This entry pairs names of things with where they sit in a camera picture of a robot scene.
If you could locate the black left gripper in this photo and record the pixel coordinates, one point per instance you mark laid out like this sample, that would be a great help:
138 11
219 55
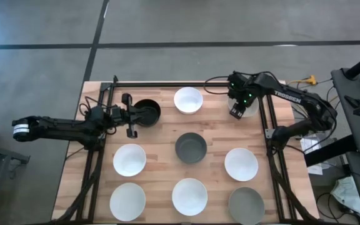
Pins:
130 114

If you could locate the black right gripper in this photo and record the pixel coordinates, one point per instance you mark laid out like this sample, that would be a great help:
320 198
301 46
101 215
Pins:
244 89

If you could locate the white bowl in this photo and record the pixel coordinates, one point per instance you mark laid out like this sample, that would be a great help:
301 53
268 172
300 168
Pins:
252 109
129 160
189 197
188 100
127 202
241 164

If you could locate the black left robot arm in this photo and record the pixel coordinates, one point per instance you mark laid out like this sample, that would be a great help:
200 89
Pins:
58 128

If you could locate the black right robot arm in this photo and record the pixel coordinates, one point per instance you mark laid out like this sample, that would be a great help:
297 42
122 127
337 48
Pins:
292 98

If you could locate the black bowl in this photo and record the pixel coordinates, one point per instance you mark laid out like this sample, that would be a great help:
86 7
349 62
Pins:
151 122

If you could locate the dark grey bowl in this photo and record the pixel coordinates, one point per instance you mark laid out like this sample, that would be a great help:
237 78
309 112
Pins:
191 148

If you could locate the white papers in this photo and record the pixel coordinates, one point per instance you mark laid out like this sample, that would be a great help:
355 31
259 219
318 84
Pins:
311 147

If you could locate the black side desk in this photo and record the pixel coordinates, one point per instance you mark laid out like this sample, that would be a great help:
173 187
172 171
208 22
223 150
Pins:
355 125

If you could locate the white plastic bag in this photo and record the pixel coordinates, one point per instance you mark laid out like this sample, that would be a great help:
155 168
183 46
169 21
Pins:
348 193

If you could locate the grey metal stand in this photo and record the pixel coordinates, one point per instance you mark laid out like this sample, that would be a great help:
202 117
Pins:
2 154

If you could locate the silver frame bracket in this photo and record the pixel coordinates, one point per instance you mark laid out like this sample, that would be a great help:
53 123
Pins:
269 133

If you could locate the black frame clamp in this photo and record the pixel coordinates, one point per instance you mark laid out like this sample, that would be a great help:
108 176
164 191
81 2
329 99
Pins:
115 78

